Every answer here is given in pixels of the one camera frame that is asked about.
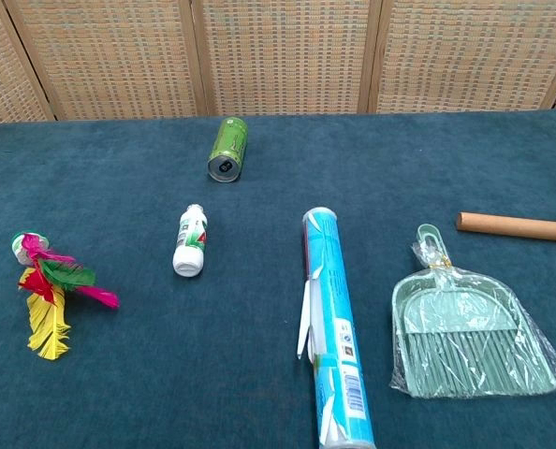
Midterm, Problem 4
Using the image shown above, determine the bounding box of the colourful feather shuttlecock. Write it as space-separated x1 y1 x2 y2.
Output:
10 231 121 361

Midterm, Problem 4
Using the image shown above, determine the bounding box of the green hand brush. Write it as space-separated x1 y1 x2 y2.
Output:
402 287 553 394

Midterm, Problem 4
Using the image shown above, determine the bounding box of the white plastic bottle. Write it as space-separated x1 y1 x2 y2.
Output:
172 203 210 278

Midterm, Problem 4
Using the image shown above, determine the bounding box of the green drink can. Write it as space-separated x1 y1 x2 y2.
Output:
207 116 250 183

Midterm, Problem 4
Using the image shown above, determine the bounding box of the blue cylindrical tube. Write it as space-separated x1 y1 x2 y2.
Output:
296 207 376 449

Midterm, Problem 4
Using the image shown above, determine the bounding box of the woven folding screen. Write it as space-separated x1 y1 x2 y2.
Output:
0 0 556 125

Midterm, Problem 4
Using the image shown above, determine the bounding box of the blue table cloth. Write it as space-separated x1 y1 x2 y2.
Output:
0 109 556 449

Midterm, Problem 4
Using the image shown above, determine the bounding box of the wooden rolling pin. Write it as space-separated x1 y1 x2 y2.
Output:
455 211 556 244

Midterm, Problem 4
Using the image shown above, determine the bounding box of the green dustpan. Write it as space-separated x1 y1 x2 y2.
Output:
391 223 556 400

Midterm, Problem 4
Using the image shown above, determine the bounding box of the green dustpan and brush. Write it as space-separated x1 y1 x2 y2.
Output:
388 237 556 400

